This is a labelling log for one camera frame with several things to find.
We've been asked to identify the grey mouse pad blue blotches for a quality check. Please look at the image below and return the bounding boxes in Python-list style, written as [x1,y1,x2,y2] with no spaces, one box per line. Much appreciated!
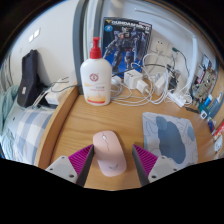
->
[142,111,199,166]

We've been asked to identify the small white cube clock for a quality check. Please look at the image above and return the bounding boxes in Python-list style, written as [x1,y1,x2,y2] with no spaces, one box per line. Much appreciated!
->
[199,110,210,121]

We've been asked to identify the white wall switch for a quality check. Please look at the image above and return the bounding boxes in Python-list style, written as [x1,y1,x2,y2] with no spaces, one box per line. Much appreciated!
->
[27,28,42,44]

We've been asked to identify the black bag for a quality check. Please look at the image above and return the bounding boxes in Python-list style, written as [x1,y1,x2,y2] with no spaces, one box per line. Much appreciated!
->
[16,49,46,109]

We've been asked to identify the white charger block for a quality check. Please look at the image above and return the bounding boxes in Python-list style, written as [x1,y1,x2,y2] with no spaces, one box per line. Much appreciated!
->
[123,68,144,90]
[153,74,168,97]

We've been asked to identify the blue spray bottle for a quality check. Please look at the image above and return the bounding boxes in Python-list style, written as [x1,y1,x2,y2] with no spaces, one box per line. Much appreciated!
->
[209,91,224,118]

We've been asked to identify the white power strip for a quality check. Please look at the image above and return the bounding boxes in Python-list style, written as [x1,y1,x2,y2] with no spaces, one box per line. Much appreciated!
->
[166,90,188,109]

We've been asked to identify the teal blanket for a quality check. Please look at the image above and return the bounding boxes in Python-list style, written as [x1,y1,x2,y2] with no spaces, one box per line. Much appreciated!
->
[0,84,20,135]

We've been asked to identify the pink computer mouse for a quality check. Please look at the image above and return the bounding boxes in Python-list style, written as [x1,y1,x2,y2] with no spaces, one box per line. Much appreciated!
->
[92,130,128,178]

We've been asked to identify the white wall socket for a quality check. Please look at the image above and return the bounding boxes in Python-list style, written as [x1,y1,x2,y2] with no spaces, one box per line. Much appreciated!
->
[153,38,170,55]

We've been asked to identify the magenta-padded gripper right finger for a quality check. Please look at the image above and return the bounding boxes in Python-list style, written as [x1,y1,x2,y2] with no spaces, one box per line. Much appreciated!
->
[131,143,180,187]

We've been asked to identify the blue packet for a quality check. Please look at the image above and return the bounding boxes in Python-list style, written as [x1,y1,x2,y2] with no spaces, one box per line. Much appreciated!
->
[206,116,218,133]

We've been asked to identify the robot model kit box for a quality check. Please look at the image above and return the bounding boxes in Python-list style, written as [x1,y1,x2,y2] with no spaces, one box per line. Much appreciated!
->
[101,17,153,80]

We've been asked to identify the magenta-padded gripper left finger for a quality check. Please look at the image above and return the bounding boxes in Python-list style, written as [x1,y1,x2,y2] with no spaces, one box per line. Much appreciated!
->
[44,143,96,188]

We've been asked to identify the white desk lamp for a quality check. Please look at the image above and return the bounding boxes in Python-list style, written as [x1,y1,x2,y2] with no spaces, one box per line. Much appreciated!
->
[134,8,201,101]

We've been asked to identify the blue plaid bedding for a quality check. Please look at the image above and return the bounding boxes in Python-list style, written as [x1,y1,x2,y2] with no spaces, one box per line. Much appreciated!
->
[5,105,57,165]

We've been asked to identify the green-plug cable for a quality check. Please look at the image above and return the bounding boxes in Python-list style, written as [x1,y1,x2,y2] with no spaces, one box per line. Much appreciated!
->
[171,46,191,78]

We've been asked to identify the white cable tangle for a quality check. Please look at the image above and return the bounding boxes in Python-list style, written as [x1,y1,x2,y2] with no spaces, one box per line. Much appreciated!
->
[109,53,194,108]

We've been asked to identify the white lotion bottle red pump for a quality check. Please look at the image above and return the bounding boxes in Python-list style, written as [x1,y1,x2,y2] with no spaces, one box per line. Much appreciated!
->
[79,36,113,107]

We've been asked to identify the beige robot model figure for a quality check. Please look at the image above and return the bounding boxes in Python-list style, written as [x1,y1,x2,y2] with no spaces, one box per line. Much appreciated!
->
[192,64,218,102]

